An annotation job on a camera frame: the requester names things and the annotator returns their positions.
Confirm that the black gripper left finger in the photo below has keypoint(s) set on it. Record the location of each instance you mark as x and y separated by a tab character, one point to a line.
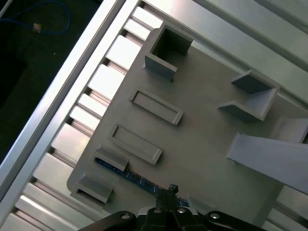
156	219

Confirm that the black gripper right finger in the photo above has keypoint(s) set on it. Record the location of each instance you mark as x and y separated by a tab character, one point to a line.
185	220

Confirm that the blue RAM stick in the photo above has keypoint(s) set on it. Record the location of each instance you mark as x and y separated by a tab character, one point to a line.
134	176

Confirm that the grey parts rack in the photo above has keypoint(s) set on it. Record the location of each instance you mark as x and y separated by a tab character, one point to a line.
204	115

